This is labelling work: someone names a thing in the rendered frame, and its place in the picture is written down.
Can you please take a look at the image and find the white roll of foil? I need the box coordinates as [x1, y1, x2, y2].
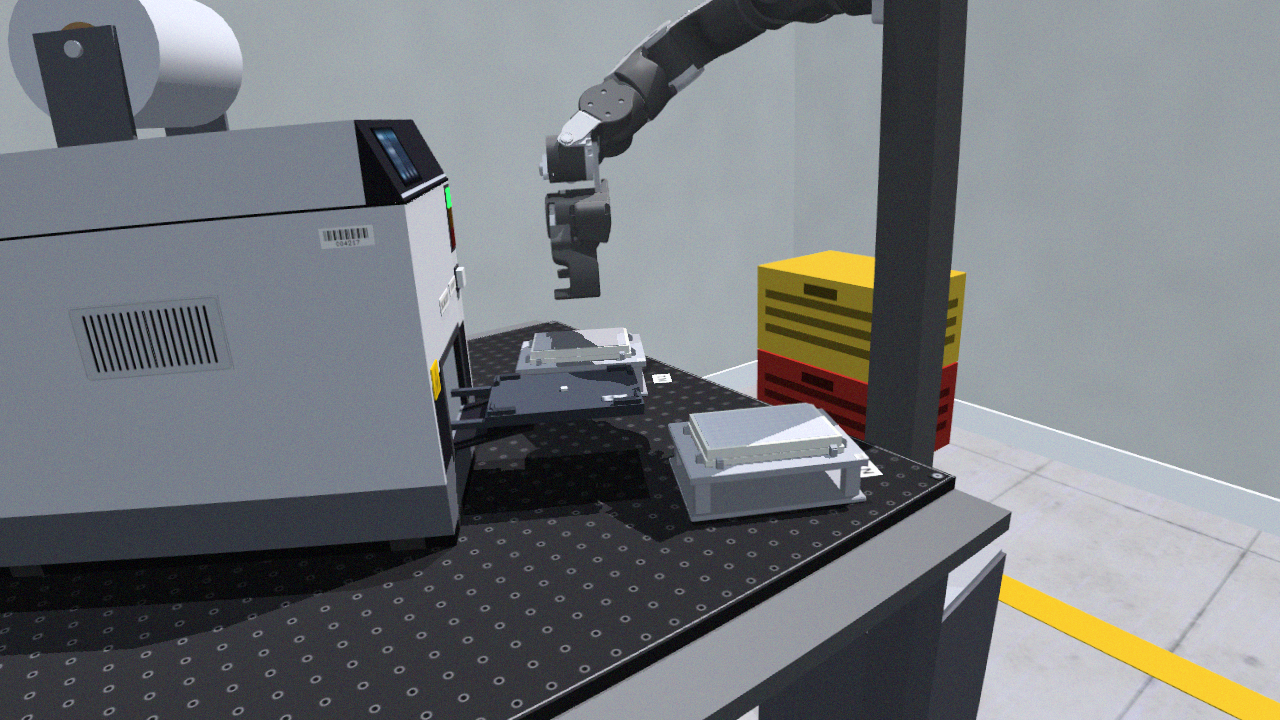
[8, 0, 243, 129]

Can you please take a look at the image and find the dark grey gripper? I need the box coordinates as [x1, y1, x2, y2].
[545, 142, 611, 300]

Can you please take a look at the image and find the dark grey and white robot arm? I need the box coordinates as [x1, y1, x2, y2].
[539, 0, 884, 184]

